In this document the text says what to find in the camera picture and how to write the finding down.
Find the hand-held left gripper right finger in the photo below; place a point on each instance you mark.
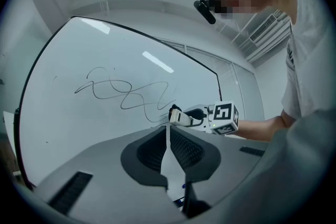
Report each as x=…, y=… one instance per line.
x=231, y=154

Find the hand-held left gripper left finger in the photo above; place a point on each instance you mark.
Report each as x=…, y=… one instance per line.
x=105, y=165

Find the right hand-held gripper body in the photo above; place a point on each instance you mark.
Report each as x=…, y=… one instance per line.
x=223, y=115

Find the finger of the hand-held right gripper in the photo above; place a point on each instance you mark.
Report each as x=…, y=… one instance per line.
x=198, y=108
x=199, y=123

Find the white whiteboard eraser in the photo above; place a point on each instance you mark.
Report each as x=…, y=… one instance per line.
x=178, y=116

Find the white whiteboard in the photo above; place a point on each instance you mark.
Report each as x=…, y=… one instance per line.
x=105, y=65

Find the person's right forearm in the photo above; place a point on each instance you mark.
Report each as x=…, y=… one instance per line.
x=260, y=127

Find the ceiling air vent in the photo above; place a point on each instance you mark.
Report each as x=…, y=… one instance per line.
x=265, y=31

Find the person's grey printed t-shirt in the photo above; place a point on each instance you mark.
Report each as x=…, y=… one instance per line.
x=312, y=47

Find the black head-worn camera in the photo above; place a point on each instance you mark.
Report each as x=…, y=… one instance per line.
x=206, y=11

